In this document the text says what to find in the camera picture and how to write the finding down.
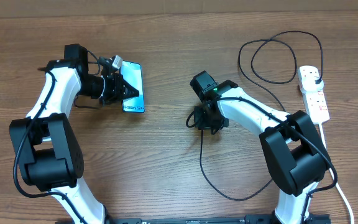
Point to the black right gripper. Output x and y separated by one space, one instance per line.
203 124

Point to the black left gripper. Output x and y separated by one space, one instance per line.
118 83

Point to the blue Galaxy smartphone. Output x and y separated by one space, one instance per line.
133 101

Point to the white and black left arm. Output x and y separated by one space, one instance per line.
48 158

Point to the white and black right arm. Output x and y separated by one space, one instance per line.
296 157

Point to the white power extension strip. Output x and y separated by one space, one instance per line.
315 103

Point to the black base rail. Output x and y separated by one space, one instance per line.
197 220

